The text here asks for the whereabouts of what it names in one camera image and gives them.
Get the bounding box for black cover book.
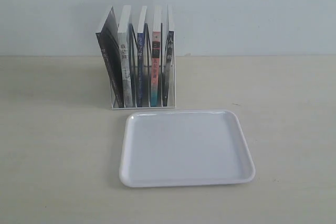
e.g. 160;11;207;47
95;5;124;109

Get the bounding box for blue spine book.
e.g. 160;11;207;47
136;6;147;107

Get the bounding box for grey white cat book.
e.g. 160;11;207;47
118;5;133;108

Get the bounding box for white wire book rack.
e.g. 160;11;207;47
110;23;177;111

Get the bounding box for white plastic tray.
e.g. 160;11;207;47
119;110;256;188

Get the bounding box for red teal spine book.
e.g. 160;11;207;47
150;5;162;106

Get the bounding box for dark grey spine book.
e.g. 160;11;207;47
163;5;174;106

